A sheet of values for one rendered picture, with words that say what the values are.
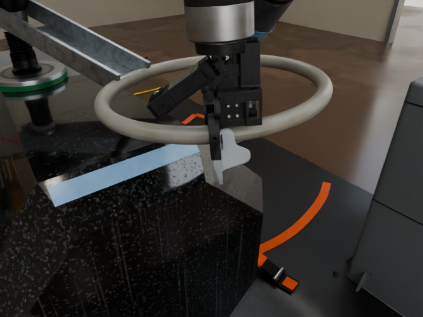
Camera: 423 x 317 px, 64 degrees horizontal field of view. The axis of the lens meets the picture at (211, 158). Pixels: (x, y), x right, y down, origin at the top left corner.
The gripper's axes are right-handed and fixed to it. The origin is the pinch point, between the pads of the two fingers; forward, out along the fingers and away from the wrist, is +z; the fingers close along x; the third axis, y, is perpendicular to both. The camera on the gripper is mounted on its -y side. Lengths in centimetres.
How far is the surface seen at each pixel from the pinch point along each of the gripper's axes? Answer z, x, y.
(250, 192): 25.0, 27.2, 8.8
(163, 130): -7.2, 0.4, -7.5
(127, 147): 2.4, 14.7, -17.8
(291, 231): 83, 75, 33
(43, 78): -4, 50, -48
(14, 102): -1, 39, -52
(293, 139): 82, 167, 55
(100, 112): -7.2, 10.5, -20.1
